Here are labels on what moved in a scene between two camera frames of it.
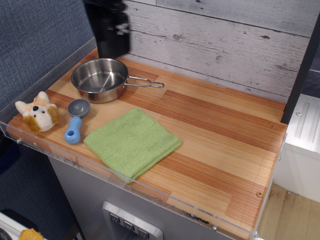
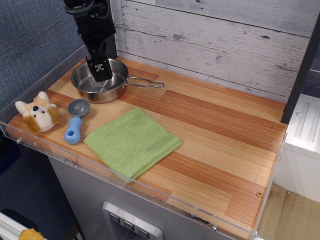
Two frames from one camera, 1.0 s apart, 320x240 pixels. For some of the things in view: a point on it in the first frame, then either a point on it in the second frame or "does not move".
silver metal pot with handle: (103, 80) does not move
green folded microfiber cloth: (130, 143) does not move
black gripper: (112, 25) to (94, 28)
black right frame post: (295, 93) does not move
